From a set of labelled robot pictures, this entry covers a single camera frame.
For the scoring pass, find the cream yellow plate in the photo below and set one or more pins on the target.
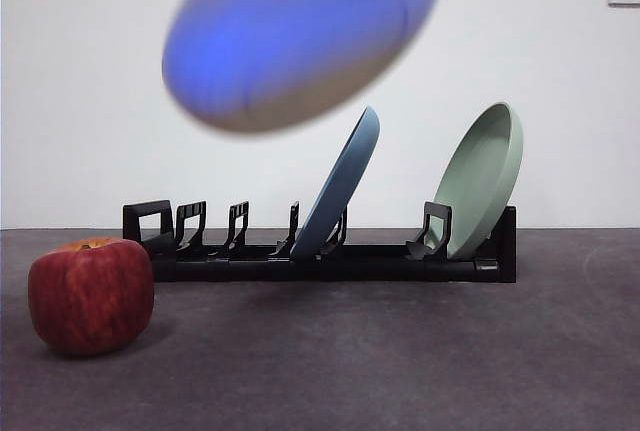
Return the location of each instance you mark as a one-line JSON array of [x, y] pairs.
[[300, 41]]

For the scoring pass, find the black plate rack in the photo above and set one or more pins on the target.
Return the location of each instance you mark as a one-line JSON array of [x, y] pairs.
[[350, 269]]

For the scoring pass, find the red apple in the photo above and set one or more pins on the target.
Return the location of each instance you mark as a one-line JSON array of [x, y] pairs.
[[90, 296]]

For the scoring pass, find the green plate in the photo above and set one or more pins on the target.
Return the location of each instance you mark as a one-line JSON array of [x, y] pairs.
[[475, 181]]

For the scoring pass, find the blue plate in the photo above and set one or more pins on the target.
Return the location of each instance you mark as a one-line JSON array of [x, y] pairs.
[[345, 181]]

